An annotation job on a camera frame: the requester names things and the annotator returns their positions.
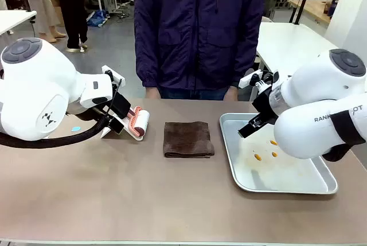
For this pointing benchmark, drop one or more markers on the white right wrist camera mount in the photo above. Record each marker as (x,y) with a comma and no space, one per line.
(249,79)

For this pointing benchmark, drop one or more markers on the purple sleeved left forearm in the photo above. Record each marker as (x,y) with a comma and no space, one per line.
(243,65)

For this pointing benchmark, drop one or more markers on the orange food crumb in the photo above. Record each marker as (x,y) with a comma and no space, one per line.
(275,154)
(257,157)
(273,142)

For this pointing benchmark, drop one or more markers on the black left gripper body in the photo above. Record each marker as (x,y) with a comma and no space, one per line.
(102,112)

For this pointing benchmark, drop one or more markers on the blue bag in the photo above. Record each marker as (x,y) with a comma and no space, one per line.
(97,19)

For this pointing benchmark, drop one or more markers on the wooden top table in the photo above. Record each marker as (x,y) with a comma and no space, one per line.
(312,8)

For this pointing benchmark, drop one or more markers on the person's right hand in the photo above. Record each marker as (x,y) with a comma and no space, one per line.
(152,93)

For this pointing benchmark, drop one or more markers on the metal baking tray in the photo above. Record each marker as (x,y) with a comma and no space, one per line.
(258,177)

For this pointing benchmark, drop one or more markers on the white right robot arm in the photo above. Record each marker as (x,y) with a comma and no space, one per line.
(309,85)

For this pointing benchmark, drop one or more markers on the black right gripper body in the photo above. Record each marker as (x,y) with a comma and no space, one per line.
(266,104)

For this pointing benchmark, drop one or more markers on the large white table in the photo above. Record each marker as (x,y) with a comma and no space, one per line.
(286,42)

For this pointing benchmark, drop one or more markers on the white folded roller stand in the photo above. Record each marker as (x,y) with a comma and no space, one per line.
(130,136)

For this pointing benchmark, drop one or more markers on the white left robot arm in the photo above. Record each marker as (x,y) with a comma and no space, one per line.
(34,85)

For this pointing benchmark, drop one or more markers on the person's left hand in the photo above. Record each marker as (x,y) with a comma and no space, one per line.
(231,94)

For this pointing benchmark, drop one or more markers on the purple sleeved right forearm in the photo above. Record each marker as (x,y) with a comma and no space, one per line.
(146,65)

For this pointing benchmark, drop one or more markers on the small white table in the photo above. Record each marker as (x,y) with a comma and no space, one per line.
(14,18)

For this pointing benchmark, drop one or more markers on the blue paper scrap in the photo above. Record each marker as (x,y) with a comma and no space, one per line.
(76,128)

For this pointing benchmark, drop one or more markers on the dark cola bottle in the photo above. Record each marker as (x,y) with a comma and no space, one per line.
(335,5)

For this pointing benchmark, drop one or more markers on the person in purple jacket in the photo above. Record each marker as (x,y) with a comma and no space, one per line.
(198,28)

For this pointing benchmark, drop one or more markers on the cardboard box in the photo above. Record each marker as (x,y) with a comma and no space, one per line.
(58,11)

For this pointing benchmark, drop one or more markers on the person in black trousers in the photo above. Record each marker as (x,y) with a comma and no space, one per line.
(71,8)

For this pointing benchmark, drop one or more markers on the brown cloth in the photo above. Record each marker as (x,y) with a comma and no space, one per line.
(187,140)

